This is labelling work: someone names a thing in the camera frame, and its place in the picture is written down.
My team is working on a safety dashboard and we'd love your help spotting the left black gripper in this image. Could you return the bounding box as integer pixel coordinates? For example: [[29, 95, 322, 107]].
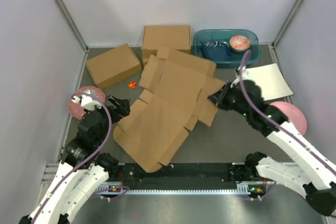
[[85, 94, 130, 145]]

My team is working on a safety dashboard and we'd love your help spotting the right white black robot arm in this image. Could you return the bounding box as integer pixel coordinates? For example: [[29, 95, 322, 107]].
[[208, 80, 335, 217]]

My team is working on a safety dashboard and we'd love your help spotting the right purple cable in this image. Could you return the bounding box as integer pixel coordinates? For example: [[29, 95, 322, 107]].
[[238, 50, 336, 204]]

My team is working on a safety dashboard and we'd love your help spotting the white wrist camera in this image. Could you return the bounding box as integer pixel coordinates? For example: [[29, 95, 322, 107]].
[[71, 93, 102, 111], [234, 67, 249, 83]]

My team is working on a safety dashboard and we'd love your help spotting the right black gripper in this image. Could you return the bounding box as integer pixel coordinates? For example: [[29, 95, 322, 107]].
[[207, 81, 250, 118]]

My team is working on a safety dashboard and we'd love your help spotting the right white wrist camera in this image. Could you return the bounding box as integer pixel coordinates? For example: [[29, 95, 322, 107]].
[[234, 67, 249, 83]]

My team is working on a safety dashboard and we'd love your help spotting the red white patterned bowl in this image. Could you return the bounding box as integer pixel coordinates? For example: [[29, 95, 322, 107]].
[[229, 35, 251, 52]]

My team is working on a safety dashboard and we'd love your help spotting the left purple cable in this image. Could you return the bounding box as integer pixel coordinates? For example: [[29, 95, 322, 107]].
[[28, 90, 131, 224]]

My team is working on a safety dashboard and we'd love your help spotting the pink dotted plate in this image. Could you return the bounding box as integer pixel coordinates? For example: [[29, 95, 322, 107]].
[[68, 86, 106, 120]]

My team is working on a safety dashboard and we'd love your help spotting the small folded cardboard box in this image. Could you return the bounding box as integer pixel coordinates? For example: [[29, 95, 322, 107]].
[[86, 44, 142, 90]]

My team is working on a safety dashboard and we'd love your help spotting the plain pink plate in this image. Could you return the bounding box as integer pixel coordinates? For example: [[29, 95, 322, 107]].
[[270, 101, 308, 135]]

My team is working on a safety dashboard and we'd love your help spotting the bottom stacked cardboard box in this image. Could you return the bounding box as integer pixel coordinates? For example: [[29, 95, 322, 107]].
[[142, 55, 150, 68]]

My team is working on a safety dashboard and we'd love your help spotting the brown cardboard box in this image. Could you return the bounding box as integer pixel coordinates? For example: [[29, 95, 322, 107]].
[[113, 48, 224, 173]]

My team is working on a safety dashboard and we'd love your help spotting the dark blue patterned bowl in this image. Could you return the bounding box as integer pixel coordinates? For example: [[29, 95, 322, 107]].
[[201, 40, 232, 61]]

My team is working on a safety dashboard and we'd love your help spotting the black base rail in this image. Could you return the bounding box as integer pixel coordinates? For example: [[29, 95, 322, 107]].
[[119, 163, 252, 190]]

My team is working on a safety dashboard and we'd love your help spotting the white square plate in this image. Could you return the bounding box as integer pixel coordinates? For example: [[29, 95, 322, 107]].
[[243, 63, 293, 101]]

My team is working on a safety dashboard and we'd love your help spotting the red glitter leaf charm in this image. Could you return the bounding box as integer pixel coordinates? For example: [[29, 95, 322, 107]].
[[128, 81, 137, 89]]

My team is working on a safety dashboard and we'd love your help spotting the top stacked cardboard box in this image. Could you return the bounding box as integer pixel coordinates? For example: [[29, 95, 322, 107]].
[[141, 25, 191, 58]]

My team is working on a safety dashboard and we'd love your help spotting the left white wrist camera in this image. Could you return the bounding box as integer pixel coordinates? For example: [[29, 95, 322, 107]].
[[71, 93, 102, 111]]

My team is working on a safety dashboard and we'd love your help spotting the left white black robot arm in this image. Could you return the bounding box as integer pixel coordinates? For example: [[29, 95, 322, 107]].
[[20, 92, 130, 223]]

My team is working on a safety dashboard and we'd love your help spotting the purple cable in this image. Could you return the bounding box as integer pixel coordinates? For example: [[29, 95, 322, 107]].
[[28, 90, 131, 224], [238, 50, 336, 204]]

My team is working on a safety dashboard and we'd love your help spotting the stacked cardboard box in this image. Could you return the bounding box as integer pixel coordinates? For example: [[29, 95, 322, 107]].
[[141, 25, 191, 58], [142, 55, 150, 68]]

